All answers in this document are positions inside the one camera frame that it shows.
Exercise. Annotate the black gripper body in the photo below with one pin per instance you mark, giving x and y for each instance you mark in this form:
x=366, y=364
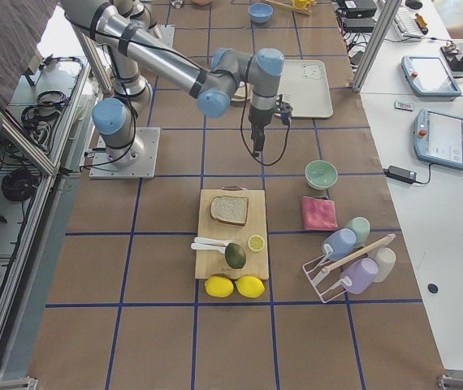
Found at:
x=259, y=118

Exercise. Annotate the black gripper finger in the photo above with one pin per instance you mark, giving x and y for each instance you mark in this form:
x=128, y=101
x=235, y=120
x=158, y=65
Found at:
x=258, y=138

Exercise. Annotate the cream round plate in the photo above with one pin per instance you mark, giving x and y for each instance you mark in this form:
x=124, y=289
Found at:
x=243, y=93

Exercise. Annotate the bread slice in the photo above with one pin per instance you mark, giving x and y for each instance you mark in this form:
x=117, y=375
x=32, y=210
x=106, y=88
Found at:
x=230, y=210

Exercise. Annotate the cream rectangular bear tray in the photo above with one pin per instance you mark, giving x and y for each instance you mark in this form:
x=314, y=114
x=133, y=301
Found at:
x=305, y=88

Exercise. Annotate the green bowl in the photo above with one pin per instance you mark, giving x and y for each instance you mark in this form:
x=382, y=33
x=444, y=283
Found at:
x=320, y=174

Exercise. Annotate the pink cloth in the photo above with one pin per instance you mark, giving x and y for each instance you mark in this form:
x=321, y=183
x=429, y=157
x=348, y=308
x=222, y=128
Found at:
x=318, y=214

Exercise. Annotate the blue bowl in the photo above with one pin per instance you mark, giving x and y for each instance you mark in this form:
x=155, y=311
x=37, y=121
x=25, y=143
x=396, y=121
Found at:
x=260, y=13

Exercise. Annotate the lemon half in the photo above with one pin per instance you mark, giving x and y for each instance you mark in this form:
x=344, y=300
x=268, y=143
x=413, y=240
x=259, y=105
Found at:
x=256, y=243

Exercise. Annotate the green avocado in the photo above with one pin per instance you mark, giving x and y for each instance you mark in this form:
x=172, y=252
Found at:
x=235, y=256

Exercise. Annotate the white plastic utensil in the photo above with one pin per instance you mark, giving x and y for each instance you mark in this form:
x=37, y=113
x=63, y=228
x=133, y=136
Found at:
x=203, y=243

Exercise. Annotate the blue cup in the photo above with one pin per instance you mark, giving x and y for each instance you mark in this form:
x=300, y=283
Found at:
x=339, y=244

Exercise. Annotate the wooden cutting board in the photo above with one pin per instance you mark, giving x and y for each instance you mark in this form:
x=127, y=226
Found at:
x=212, y=262

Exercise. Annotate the green cup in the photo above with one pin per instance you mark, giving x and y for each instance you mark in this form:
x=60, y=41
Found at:
x=361, y=228

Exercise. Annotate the right yellow lemon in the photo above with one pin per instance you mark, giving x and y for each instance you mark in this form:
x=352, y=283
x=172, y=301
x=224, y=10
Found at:
x=250, y=286

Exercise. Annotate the yellow lemon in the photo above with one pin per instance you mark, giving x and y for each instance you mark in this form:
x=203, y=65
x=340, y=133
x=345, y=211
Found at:
x=219, y=286
x=250, y=286

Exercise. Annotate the left yellow lemon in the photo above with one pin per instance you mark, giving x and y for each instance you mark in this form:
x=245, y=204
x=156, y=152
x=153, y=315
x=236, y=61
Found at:
x=219, y=286

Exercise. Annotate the black power adapter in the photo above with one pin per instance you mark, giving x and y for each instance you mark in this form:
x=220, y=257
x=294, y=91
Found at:
x=400, y=174

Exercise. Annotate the purple cup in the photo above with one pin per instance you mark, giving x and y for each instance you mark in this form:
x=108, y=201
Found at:
x=359, y=276

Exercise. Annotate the far teach pendant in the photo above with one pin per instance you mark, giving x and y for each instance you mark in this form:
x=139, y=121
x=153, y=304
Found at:
x=429, y=77

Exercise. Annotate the teach pendant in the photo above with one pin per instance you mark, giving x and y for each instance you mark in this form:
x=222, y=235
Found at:
x=438, y=138
x=429, y=77

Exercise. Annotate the beige cup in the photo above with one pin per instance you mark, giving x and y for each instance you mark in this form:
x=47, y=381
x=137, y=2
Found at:
x=385, y=258

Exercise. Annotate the near teach pendant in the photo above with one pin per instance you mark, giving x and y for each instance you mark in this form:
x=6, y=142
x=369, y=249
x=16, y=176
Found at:
x=438, y=138

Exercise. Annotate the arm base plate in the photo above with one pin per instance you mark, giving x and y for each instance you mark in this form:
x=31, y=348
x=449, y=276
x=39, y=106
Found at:
x=121, y=164
x=164, y=33

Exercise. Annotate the aluminium frame post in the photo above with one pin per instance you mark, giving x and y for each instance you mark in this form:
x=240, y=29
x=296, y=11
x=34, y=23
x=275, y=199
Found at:
x=384, y=22

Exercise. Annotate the wooden rack handle rod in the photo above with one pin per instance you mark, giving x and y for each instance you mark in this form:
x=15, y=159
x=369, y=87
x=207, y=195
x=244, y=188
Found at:
x=366, y=249

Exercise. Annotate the white wire cup rack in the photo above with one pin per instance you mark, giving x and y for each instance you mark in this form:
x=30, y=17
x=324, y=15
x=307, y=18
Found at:
x=316, y=271

